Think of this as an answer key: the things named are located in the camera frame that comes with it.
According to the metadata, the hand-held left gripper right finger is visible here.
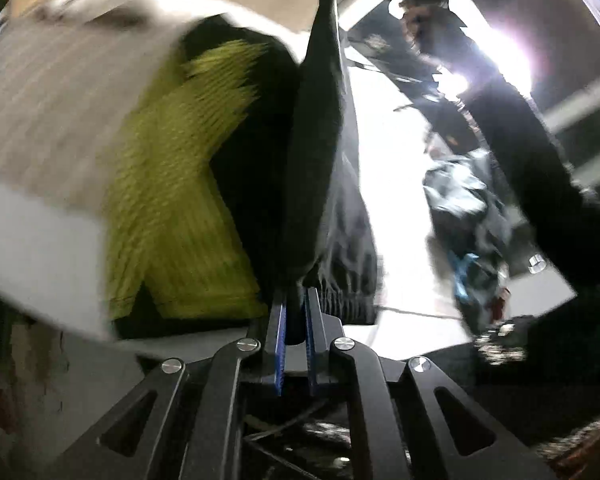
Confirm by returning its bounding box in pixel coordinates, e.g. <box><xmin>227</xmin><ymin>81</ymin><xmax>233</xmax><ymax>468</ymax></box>
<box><xmin>305</xmin><ymin>287</ymin><xmax>556</xmax><ymax>480</ymax></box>

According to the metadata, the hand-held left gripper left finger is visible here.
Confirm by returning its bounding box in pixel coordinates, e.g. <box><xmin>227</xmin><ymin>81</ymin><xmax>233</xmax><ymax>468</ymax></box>
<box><xmin>50</xmin><ymin>287</ymin><xmax>288</xmax><ymax>480</ymax></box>

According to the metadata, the black and yellow jacket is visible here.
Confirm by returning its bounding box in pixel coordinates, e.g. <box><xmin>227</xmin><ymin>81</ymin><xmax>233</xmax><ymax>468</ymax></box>
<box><xmin>105</xmin><ymin>0</ymin><xmax>381</xmax><ymax>341</ymax></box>

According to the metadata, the person's right forearm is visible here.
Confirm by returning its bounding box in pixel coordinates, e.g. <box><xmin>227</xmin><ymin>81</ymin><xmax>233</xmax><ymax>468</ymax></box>
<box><xmin>450</xmin><ymin>25</ymin><xmax>600</xmax><ymax>306</ymax></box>

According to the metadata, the pile of dark clothes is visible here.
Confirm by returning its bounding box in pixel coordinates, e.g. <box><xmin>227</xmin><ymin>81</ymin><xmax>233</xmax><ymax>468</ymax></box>
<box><xmin>424</xmin><ymin>154</ymin><xmax>512</xmax><ymax>335</ymax></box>

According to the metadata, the plaid beige rug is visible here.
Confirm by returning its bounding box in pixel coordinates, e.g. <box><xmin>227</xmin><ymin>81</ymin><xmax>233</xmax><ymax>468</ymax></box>
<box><xmin>0</xmin><ymin>10</ymin><xmax>191</xmax><ymax>196</ymax></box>

